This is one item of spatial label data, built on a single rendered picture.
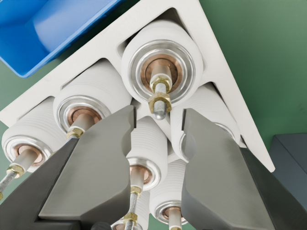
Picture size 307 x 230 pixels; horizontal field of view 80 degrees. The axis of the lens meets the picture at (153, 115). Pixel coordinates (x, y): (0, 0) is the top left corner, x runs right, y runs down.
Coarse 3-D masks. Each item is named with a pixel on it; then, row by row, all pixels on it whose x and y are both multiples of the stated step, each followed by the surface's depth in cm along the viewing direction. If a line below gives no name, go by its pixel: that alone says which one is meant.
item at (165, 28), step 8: (152, 24) 24; (160, 24) 22; (168, 24) 23; (176, 24) 27; (144, 32) 19; (152, 32) 19; (160, 32) 19; (168, 32) 19; (176, 32) 19; (184, 32) 21; (136, 40) 19; (144, 40) 19; (176, 40) 19; (184, 40) 19; (192, 40) 20; (128, 48) 20; (136, 48) 20; (192, 48) 19; (128, 56) 20; (192, 56) 20; (200, 56) 20; (128, 64) 20; (200, 64) 20; (200, 72) 21; (200, 80) 22; (128, 88) 22; (192, 88) 22; (136, 96) 22; (144, 104) 23; (176, 104) 23
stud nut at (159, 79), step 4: (160, 76) 18; (156, 80) 17; (160, 80) 17; (164, 80) 17; (168, 80) 17; (152, 84) 17; (156, 84) 17; (168, 84) 17; (152, 88) 18; (168, 88) 18; (168, 92) 18
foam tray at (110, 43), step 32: (160, 0) 23; (192, 0) 23; (128, 32) 25; (192, 32) 25; (64, 64) 28; (224, 64) 27; (32, 96) 31; (224, 96) 29; (160, 128) 33; (256, 128) 32
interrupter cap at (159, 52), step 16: (144, 48) 19; (160, 48) 19; (176, 48) 19; (144, 64) 20; (160, 64) 20; (176, 64) 20; (192, 64) 20; (128, 80) 21; (144, 80) 21; (176, 80) 21; (192, 80) 21; (144, 96) 22; (176, 96) 22
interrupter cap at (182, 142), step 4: (216, 124) 23; (220, 124) 23; (224, 128) 24; (228, 128) 24; (228, 132) 24; (232, 132) 24; (184, 136) 25; (232, 136) 24; (180, 140) 25; (184, 140) 25; (180, 144) 25; (184, 144) 25; (180, 148) 26; (184, 148) 26; (180, 152) 26; (184, 152) 26; (184, 156) 26; (188, 160) 27
